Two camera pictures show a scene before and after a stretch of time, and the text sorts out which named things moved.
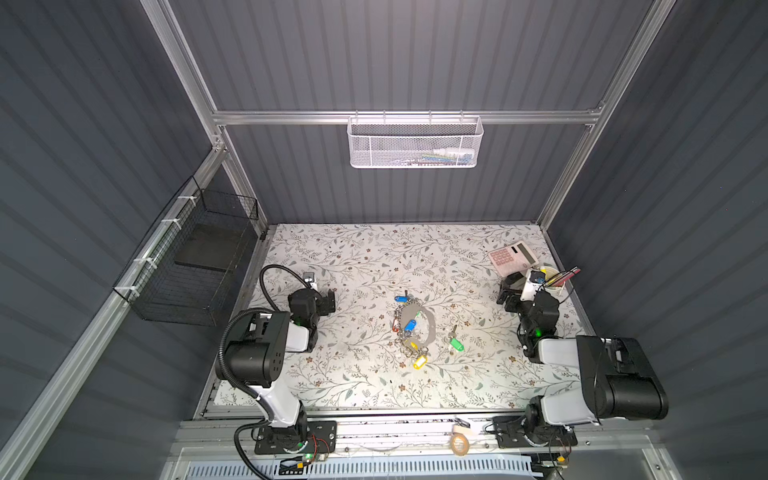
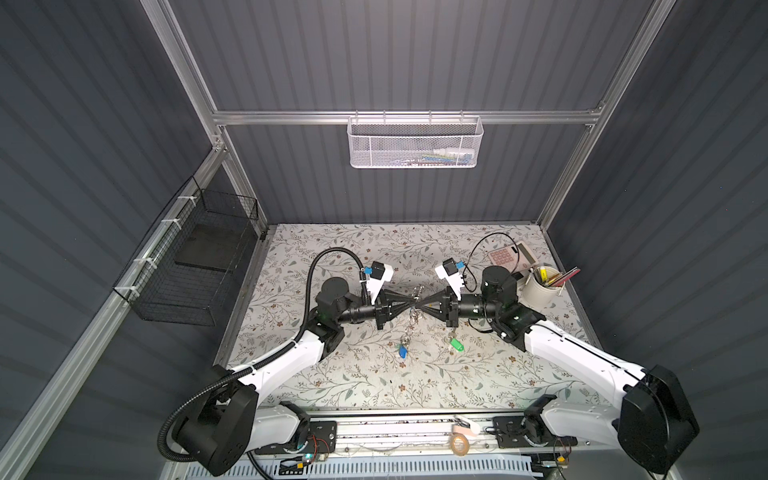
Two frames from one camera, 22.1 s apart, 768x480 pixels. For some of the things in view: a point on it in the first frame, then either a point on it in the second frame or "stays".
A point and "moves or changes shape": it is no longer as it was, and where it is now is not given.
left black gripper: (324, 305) → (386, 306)
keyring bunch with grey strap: (414, 329) moves or changes shape
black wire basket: (186, 270) stays
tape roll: (460, 444) stays
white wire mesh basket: (415, 141) stays
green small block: (455, 343) stays
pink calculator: (513, 258) stays
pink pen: (566, 278) stays
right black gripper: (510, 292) → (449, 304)
